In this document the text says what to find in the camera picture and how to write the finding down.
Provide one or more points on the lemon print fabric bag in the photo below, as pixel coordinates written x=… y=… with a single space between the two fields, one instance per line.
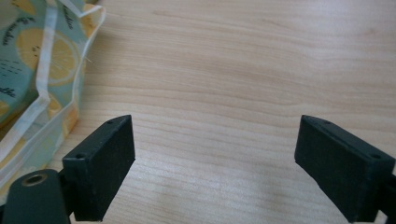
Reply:
x=46 y=62

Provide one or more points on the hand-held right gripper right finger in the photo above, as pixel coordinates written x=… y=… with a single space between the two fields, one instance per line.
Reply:
x=342 y=174

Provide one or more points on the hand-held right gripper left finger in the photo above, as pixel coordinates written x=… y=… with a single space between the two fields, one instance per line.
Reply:
x=99 y=174

